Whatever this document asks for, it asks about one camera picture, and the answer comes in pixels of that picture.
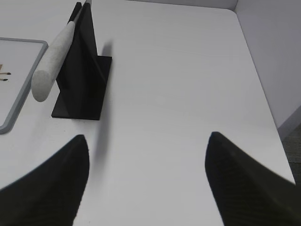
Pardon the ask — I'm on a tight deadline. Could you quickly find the grey-rimmed deer cutting board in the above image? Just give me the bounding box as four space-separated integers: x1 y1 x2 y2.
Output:
0 37 48 134

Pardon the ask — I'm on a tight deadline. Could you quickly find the black knife stand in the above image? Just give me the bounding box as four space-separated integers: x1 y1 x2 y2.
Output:
51 0 112 120

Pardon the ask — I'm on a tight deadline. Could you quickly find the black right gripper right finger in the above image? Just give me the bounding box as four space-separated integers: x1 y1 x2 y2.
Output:
205 132 301 226

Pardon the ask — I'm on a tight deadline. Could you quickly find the white-handled kitchen knife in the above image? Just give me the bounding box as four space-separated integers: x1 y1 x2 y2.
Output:
31 8 83 102

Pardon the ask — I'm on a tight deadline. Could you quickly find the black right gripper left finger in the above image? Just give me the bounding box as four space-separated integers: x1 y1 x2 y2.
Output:
0 135 90 226

